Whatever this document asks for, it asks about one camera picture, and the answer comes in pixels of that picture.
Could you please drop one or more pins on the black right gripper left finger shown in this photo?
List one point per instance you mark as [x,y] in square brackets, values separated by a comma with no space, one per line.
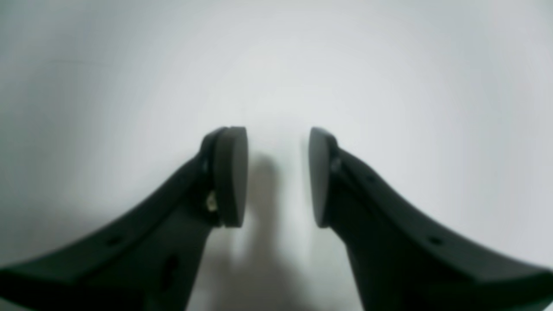
[147,259]

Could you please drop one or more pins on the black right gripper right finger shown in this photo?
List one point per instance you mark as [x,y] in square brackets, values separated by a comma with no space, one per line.
[402,259]

